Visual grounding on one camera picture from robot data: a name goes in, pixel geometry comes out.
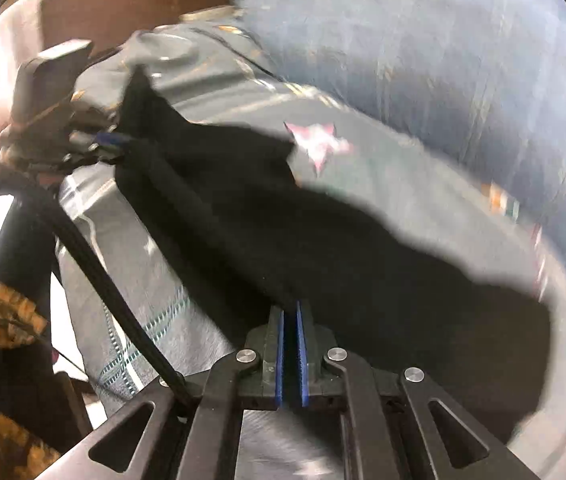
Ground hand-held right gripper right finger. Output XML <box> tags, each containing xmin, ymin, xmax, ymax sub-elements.
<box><xmin>296</xmin><ymin>300</ymin><xmax>544</xmax><ymax>480</ymax></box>

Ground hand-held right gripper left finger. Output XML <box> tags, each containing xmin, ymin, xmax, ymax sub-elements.
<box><xmin>48</xmin><ymin>305</ymin><xmax>285</xmax><ymax>480</ymax></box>

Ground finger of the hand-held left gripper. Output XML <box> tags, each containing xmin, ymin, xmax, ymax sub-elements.
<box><xmin>70</xmin><ymin>129</ymin><xmax>134</xmax><ymax>163</ymax></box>

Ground black pants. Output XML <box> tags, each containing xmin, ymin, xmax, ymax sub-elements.
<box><xmin>114</xmin><ymin>67</ymin><xmax>554</xmax><ymax>433</ymax></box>

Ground brown wooden headboard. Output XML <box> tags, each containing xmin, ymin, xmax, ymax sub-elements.
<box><xmin>40</xmin><ymin>0</ymin><xmax>244</xmax><ymax>57</ymax></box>

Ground grey printed blanket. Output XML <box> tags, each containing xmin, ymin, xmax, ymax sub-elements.
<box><xmin>55</xmin><ymin>0</ymin><xmax>566</xmax><ymax>461</ymax></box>

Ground black cable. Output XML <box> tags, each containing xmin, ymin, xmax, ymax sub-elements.
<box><xmin>0</xmin><ymin>155</ymin><xmax>200</xmax><ymax>411</ymax></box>

